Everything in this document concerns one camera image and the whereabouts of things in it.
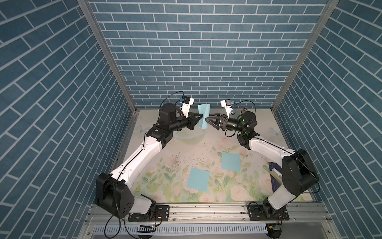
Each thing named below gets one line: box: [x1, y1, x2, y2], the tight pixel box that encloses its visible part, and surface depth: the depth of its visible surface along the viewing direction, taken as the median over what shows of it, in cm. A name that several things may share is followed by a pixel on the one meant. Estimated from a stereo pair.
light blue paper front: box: [186, 167, 211, 193], surface depth 87 cm
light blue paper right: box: [221, 152, 242, 173], surface depth 97 cm
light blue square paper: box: [197, 104, 211, 129], surface depth 69 cm
